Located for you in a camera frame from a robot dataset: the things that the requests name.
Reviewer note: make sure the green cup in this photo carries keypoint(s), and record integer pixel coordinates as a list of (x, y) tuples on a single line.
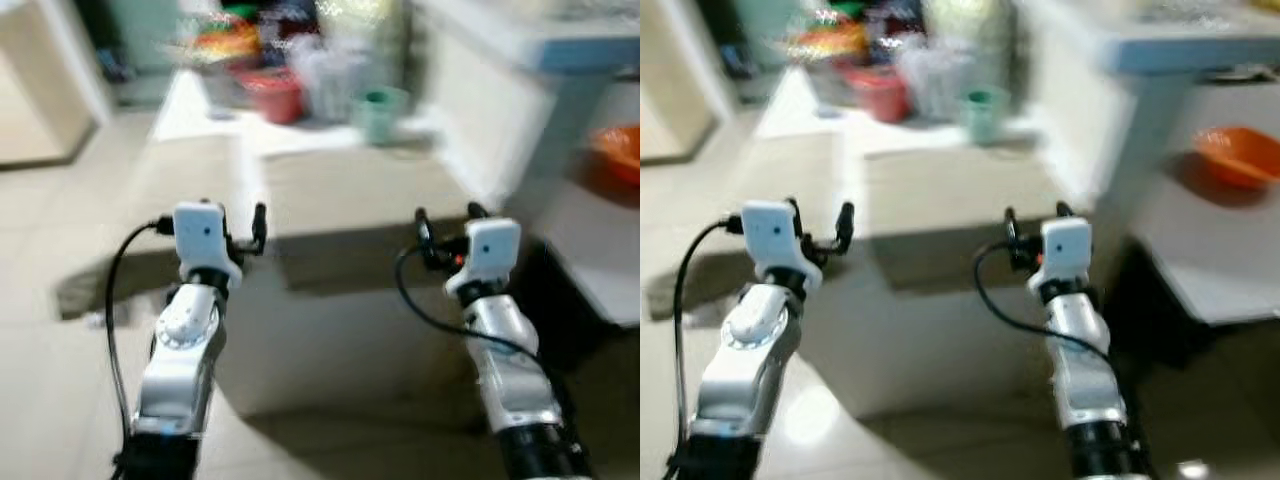
[(380, 115), (985, 115)]

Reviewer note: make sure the orange plastic bowl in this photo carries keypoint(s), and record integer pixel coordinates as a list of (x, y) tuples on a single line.
[(618, 155), (1240, 155)]

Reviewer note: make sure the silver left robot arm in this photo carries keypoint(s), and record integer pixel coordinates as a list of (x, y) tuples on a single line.
[(185, 340), (750, 340)]

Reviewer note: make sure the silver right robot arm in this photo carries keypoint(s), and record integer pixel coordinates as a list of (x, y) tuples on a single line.
[(510, 350), (1085, 350)]

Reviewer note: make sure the white low cabinet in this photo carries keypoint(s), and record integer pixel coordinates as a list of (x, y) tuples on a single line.
[(940, 200), (330, 200)]

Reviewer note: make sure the red plastic bowl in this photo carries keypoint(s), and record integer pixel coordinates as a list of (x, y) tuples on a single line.
[(272, 97), (882, 95)]

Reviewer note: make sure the white table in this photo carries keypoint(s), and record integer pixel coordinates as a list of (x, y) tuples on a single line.
[(1220, 250), (600, 250)]

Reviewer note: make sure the clear plastic bag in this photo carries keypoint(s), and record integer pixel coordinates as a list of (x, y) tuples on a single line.
[(330, 80), (935, 80)]

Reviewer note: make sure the white counter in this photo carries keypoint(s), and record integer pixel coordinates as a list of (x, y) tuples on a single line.
[(520, 40), (1150, 40)]

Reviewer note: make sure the colourful snack bag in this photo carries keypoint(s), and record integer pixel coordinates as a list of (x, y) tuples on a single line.
[(830, 40), (225, 42)]

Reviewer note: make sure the pale plastic bag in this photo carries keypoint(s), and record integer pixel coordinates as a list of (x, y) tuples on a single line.
[(970, 30), (365, 25)]

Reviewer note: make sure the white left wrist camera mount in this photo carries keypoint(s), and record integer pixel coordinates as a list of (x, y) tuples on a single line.
[(200, 235), (772, 235)]

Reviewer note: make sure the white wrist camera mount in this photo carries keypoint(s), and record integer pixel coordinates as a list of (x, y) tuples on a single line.
[(1068, 250), (200, 235), (490, 250), (772, 235)]

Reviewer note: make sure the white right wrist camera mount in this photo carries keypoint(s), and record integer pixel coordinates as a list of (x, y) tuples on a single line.
[(490, 250), (1068, 250)]

